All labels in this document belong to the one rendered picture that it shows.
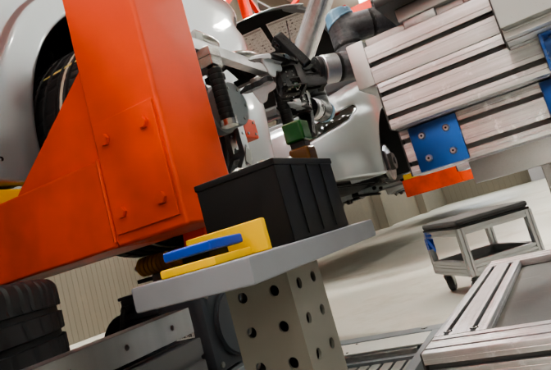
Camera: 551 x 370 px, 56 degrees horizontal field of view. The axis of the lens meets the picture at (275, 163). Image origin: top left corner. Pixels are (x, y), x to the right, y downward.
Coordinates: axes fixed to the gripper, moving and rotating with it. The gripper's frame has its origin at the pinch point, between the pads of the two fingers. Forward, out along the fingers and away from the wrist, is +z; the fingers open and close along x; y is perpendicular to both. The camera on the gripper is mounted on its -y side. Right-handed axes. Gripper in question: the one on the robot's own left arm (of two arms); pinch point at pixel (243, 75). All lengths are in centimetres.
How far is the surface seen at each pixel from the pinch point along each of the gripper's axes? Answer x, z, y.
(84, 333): 512, 100, -21
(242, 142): 44.6, -6.9, -2.0
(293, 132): -24.1, 1.7, 28.3
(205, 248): -49, 26, 51
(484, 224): 85, -109, 39
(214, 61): -2.1, 6.4, -3.4
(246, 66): 15.0, -6.6, -11.7
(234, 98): 16.7, -0.8, -3.2
